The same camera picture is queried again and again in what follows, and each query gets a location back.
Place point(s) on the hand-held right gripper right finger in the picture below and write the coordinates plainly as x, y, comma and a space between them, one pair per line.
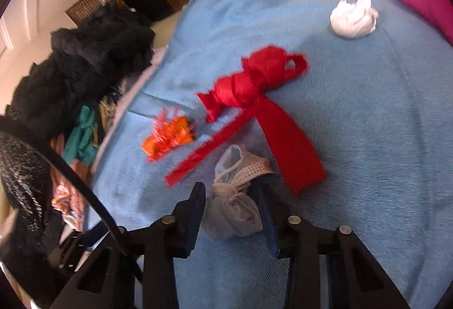
270, 234

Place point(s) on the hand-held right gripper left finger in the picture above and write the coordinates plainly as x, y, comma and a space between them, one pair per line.
194, 224

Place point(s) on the blue face mask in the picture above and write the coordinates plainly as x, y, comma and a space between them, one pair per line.
233, 210

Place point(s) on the orange foil wrapper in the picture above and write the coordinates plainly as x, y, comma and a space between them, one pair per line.
170, 139

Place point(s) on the red ribbon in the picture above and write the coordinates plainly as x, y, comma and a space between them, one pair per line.
254, 79

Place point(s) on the white tissue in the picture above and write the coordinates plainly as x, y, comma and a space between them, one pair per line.
350, 20

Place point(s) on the pink orange cloth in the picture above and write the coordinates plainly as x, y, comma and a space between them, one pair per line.
69, 195

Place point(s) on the teal garment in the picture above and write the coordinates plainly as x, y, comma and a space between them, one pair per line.
81, 139

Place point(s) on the blue blanket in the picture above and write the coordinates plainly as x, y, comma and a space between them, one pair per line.
371, 118

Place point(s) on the black floral garment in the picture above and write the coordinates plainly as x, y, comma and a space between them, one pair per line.
21, 181

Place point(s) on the black clothing pile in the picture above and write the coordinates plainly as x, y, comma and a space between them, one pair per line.
88, 58

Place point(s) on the wooden lattice door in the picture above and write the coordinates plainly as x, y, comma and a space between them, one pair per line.
85, 6

